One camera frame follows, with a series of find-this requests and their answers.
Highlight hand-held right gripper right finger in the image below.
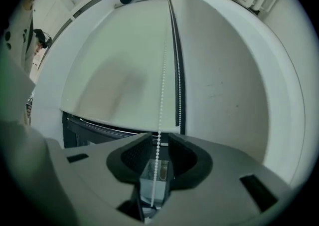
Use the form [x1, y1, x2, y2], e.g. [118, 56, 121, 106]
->
[149, 133, 299, 226]

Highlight white bead chain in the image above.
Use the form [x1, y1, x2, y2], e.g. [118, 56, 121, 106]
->
[150, 30, 181, 207]

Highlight person's white patterned top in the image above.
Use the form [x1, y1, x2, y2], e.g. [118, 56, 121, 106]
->
[0, 0, 37, 131]

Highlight white roller blind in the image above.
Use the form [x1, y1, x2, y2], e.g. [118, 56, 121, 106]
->
[59, 0, 181, 136]

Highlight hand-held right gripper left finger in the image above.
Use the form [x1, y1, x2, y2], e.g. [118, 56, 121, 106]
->
[46, 132, 154, 226]

